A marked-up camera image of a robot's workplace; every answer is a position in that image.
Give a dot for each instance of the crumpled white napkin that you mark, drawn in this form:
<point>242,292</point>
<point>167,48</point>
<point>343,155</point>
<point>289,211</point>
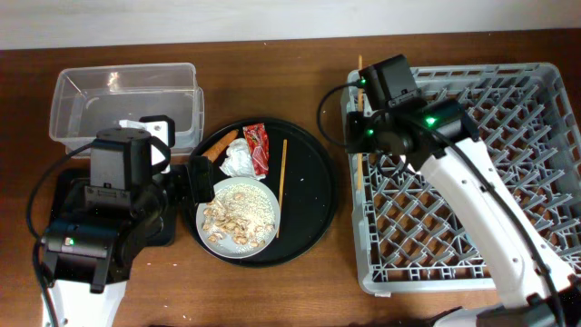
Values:
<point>238,162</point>

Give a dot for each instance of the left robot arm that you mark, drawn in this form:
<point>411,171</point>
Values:
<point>83,259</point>

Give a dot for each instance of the orange carrot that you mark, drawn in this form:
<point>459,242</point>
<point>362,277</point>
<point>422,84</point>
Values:
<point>216,150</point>

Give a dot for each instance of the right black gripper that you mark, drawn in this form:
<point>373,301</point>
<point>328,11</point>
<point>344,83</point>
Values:
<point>352,143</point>

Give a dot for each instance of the wooden chopstick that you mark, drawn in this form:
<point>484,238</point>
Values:
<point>360,109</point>
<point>282,179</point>

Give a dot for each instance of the black rectangular tray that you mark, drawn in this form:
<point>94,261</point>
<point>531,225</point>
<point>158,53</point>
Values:
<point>165,227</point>

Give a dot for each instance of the clear plastic bin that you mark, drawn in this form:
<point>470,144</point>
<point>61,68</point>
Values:
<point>89,99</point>

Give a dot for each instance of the grey dishwasher rack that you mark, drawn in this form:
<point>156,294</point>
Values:
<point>406,237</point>

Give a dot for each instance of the red snack wrapper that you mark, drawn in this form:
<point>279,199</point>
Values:
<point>258,142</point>

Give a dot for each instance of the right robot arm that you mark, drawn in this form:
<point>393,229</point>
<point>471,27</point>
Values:
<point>441,142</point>

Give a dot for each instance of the grey plate with food scraps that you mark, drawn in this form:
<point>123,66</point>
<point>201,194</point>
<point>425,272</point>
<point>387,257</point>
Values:
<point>242,219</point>

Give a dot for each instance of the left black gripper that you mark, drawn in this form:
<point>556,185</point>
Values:
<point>188,189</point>

